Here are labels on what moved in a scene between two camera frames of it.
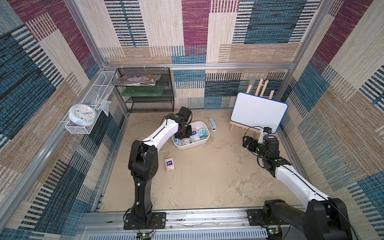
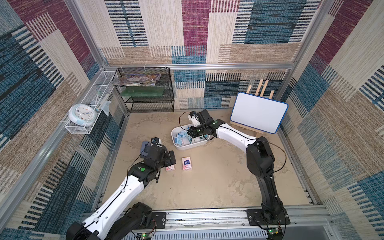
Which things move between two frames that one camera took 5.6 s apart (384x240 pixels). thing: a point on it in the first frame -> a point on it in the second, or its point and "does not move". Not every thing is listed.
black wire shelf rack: x=145 y=90 does not move
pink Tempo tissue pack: x=169 y=164 does not move
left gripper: x=189 y=133 -> x=167 y=161
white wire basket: x=82 y=117 does not move
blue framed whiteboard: x=258 y=112 does not move
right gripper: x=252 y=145 -> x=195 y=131
